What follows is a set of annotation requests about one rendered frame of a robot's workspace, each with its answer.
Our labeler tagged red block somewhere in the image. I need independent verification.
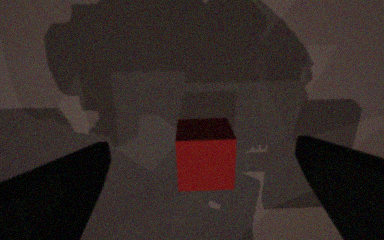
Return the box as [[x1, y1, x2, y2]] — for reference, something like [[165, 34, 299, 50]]
[[175, 118, 237, 192]]

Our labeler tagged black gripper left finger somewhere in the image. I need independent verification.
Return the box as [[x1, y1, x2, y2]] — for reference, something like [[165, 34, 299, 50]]
[[0, 142, 111, 240]]

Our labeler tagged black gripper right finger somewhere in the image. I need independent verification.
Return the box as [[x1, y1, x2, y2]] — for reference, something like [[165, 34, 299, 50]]
[[294, 136, 384, 240]]

